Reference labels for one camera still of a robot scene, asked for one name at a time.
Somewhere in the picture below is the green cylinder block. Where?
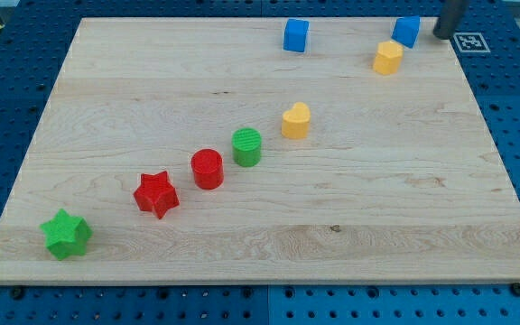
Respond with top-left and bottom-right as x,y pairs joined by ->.
231,127 -> 262,167

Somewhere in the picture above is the yellow heart block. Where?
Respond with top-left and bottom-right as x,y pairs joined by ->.
281,102 -> 311,139

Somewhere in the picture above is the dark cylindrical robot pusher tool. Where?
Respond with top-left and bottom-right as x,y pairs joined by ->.
432,0 -> 469,40

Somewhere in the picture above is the blue triangle block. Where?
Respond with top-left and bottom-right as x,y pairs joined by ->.
392,15 -> 421,48

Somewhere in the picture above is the black white fiducial marker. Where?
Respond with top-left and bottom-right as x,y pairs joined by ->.
453,32 -> 490,53

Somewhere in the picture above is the red cylinder block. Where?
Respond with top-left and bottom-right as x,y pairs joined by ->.
190,148 -> 224,190

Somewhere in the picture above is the green star block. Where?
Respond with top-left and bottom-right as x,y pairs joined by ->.
40,209 -> 93,260

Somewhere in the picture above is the light wooden board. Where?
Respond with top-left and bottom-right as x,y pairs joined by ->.
0,17 -> 520,286

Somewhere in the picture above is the blue cube block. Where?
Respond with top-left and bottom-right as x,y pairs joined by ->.
283,18 -> 310,52

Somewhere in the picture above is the yellow pentagon block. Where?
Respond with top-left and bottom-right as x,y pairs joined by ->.
373,41 -> 404,75

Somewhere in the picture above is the red star block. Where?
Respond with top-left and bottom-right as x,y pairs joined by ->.
133,171 -> 180,219

